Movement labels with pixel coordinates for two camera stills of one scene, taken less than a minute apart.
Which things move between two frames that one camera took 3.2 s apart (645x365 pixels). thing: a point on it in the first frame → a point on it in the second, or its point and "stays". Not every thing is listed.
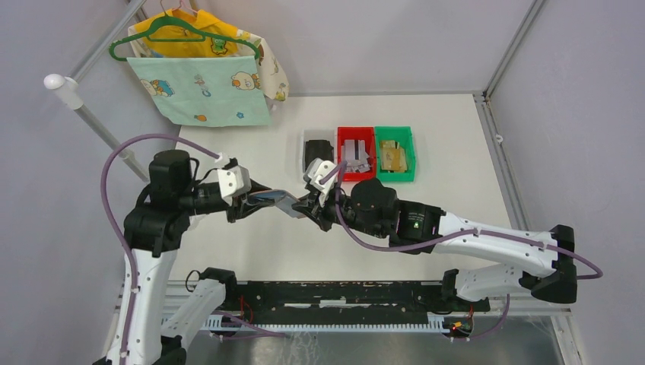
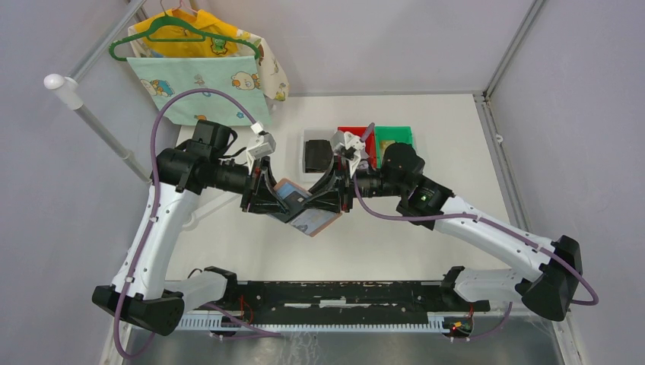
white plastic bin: [328, 134] stays
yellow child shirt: [211, 48] stays
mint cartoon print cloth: [213, 91] stays
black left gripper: [240, 207] → [264, 199]
